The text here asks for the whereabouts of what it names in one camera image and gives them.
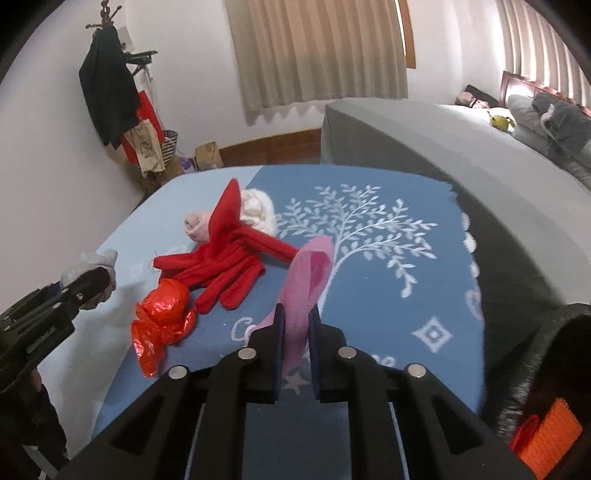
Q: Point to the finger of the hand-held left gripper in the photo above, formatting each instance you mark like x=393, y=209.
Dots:
x=90, y=286

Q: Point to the blue tree print tablecloth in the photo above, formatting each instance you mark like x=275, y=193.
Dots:
x=392, y=300

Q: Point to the narrow beige curtain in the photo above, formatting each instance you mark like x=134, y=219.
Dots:
x=535, y=41

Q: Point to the red glove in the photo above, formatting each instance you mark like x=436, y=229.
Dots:
x=226, y=212
x=217, y=277

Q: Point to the pink soft toy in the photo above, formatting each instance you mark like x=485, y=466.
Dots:
x=464, y=99

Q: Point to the striped bag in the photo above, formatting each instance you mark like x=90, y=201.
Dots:
x=171, y=147

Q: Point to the pink mesh cloth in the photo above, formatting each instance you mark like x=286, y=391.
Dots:
x=304, y=277

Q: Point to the bed with grey sheet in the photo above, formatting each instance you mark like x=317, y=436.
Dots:
x=438, y=152

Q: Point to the folded light grey duvet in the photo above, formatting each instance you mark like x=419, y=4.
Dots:
x=577, y=161

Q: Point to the red plastic bag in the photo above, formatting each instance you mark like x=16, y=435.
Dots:
x=166, y=304

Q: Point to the dark grey blanket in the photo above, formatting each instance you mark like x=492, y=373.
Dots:
x=568, y=124

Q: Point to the pink sock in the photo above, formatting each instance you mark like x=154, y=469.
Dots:
x=196, y=226

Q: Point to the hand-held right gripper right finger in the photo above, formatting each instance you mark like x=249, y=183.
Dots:
x=314, y=355

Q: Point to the wide beige curtain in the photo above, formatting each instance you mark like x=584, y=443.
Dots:
x=318, y=55

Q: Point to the trash bin with black liner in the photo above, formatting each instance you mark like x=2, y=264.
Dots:
x=568, y=350

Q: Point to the black bag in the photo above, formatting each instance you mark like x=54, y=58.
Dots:
x=482, y=94

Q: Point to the brown paper bag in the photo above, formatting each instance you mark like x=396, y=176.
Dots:
x=208, y=157

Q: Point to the yellow plush toy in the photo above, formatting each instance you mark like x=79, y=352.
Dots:
x=501, y=121

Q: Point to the light grey pillow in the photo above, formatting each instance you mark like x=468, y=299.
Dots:
x=521, y=110

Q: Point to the black clothes hanger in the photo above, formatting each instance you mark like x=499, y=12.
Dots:
x=138, y=57

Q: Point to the beige tote bag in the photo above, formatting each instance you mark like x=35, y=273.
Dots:
x=145, y=147

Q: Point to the orange knitted cloth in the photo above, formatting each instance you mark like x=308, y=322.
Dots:
x=554, y=429

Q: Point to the grey sock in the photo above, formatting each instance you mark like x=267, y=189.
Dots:
x=92, y=261

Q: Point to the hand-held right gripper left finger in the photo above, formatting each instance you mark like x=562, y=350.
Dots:
x=278, y=350

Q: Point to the wooden coat rack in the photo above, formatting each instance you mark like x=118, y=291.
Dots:
x=108, y=14

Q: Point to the black coat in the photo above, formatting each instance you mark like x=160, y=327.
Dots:
x=106, y=87

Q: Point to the wooden window frame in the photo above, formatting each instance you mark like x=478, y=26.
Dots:
x=407, y=32

